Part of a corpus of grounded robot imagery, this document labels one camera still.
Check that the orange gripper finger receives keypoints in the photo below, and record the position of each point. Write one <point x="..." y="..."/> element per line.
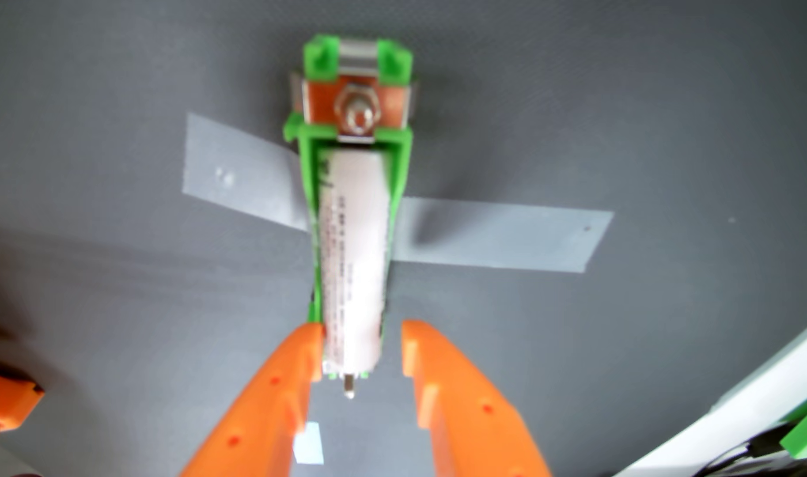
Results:
<point x="257" y="424"/>
<point x="469" y="424"/>

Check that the white cylindrical battery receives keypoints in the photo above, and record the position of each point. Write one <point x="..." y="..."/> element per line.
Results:
<point x="353" y="265"/>

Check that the green battery holder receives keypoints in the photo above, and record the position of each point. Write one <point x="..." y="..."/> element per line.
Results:
<point x="309" y="172"/>

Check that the small white tape square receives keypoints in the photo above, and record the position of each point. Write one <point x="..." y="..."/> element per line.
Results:
<point x="308" y="444"/>

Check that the grey table mat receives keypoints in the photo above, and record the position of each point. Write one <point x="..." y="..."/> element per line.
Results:
<point x="575" y="344"/>

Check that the orange plastic robot part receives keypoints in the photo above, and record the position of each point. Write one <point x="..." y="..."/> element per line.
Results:
<point x="6" y="404"/>

